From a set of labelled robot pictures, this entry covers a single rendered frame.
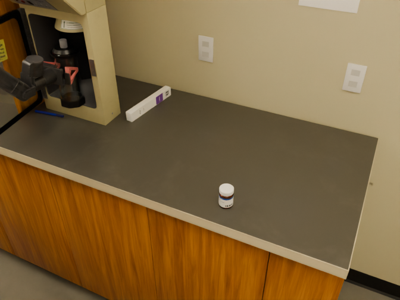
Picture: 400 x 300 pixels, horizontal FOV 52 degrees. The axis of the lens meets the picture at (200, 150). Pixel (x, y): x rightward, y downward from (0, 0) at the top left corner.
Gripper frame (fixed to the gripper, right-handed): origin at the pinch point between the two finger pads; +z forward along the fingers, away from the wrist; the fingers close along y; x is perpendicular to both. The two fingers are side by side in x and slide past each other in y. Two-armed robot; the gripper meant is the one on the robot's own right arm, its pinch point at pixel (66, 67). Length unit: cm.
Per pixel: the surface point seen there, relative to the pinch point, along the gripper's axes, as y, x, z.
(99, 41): -14.5, -11.8, 3.4
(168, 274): -57, 68, -22
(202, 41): -40, -5, 42
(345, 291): -126, 114, 44
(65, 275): 5, 106, -18
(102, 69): -14.5, -0.9, 3.6
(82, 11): -14.4, -24.5, -4.1
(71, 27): -3.7, -16.2, 1.3
